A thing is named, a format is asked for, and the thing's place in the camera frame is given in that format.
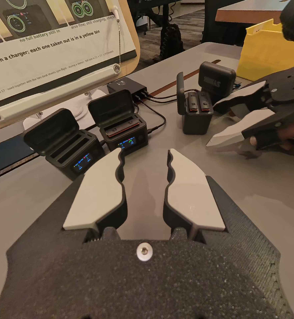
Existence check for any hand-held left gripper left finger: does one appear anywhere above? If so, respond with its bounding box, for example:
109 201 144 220
63 148 128 231

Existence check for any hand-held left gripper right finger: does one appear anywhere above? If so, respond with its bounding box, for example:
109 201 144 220
163 148 226 232

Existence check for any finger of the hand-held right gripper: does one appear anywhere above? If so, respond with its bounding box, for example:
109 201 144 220
213 80 268 120
205 108 277 150

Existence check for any black battery charger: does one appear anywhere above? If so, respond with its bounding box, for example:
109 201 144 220
176 71 215 136
23 108 106 181
198 61 237 105
87 89 150 156

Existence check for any red-edged black battery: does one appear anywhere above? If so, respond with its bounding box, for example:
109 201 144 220
198 92 212 114
186 92 198 114
105 122 140 137

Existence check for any yellow plastic bin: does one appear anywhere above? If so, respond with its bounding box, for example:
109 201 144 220
237 19 294 83

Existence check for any black office chair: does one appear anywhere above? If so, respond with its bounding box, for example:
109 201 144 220
202 0 247 46

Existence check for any wooden table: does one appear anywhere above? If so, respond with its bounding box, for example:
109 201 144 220
215 0 287 24

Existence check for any black backpack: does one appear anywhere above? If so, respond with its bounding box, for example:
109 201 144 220
160 23 185 60

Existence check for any white stand base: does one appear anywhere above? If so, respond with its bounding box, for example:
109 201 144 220
23 90 108 131

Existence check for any black usb hub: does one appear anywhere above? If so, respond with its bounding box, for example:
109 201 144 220
106 77 150 103

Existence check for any wooden sign board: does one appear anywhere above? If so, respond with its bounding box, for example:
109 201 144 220
0 0 141 134

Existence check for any instruction board on stand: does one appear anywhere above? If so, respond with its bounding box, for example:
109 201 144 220
0 0 137 107

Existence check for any black charging cable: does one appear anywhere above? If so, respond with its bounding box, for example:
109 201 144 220
135 100 167 136
140 91 178 104

